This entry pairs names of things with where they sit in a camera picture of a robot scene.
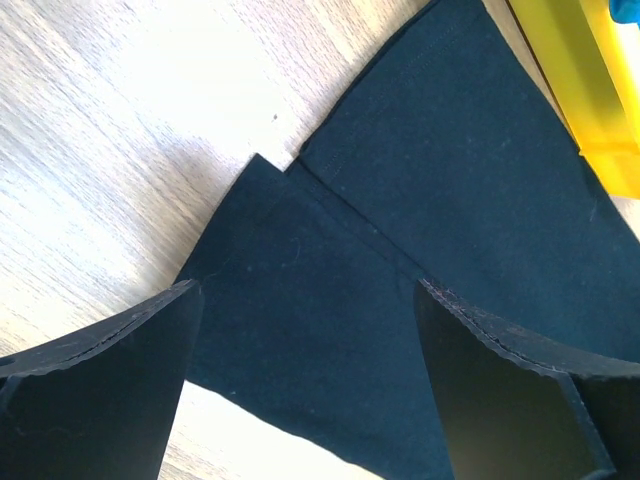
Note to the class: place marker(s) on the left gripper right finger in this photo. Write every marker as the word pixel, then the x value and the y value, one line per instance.
pixel 517 405

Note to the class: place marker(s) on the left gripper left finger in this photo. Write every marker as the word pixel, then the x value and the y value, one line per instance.
pixel 100 402

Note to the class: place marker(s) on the black t-shirt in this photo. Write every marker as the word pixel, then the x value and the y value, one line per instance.
pixel 442 160

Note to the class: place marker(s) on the yellow plastic bin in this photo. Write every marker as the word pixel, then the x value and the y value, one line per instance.
pixel 591 65

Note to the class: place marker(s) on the teal t-shirt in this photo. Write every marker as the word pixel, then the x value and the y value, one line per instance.
pixel 625 11

